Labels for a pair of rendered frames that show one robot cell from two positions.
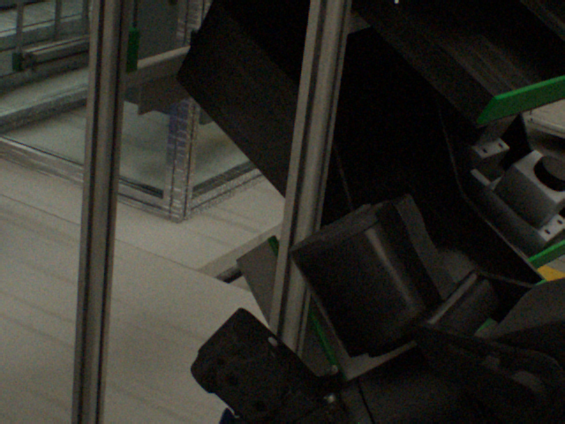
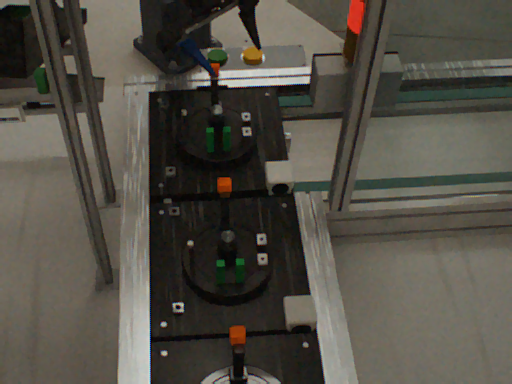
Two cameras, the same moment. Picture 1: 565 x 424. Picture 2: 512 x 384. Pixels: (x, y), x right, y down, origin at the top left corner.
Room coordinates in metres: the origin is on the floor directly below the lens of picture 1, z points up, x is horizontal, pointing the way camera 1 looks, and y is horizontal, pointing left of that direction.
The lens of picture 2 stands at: (0.95, 0.75, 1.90)
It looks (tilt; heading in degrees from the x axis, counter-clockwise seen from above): 50 degrees down; 240
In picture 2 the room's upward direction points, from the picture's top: 2 degrees counter-clockwise
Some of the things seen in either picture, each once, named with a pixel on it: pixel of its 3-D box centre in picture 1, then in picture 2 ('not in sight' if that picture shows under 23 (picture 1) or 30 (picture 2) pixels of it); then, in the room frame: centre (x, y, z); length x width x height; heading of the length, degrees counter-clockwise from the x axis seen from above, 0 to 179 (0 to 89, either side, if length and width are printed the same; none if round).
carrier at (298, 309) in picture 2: not in sight; (228, 247); (0.64, 0.27, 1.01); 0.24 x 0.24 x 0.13; 62
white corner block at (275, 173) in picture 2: not in sight; (278, 178); (0.48, 0.18, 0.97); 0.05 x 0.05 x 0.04; 62
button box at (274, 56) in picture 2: not in sight; (252, 68); (0.34, -0.10, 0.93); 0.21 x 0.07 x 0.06; 152
